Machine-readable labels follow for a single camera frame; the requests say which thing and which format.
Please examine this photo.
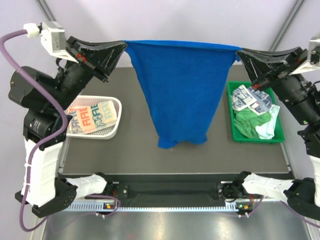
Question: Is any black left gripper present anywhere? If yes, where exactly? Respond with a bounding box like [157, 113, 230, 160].
[47, 35, 126, 111]

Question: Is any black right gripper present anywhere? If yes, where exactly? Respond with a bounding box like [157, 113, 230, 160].
[237, 46, 320, 126]

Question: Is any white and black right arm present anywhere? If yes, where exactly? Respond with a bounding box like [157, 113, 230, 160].
[228, 47, 320, 221]

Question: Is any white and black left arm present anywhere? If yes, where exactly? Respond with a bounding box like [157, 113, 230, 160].
[8, 37, 127, 218]

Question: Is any blue white patterned towel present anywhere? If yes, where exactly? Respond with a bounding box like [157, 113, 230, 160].
[231, 84, 273, 116]

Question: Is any green towel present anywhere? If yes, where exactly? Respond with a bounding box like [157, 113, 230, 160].
[233, 108, 272, 139]

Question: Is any white plastic basket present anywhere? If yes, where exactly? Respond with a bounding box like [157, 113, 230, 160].
[65, 95, 122, 140]

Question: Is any folded patterned letter towel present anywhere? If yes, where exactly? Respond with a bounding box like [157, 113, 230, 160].
[66, 100, 118, 134]

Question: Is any pale mint towel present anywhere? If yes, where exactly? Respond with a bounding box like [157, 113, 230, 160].
[255, 104, 280, 140]

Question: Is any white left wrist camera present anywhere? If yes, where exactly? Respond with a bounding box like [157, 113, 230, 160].
[23, 21, 78, 63]

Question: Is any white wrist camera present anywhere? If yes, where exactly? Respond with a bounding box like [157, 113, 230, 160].
[290, 33, 320, 75]
[23, 21, 78, 63]

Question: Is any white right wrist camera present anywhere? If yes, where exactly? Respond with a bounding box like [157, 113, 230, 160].
[290, 33, 320, 75]

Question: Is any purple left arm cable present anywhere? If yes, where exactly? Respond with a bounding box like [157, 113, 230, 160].
[0, 29, 121, 232]

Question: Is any right aluminium corner post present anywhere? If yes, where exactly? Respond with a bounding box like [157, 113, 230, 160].
[269, 0, 306, 52]

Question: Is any grey slotted cable duct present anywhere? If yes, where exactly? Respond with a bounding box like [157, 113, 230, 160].
[65, 201, 239, 212]

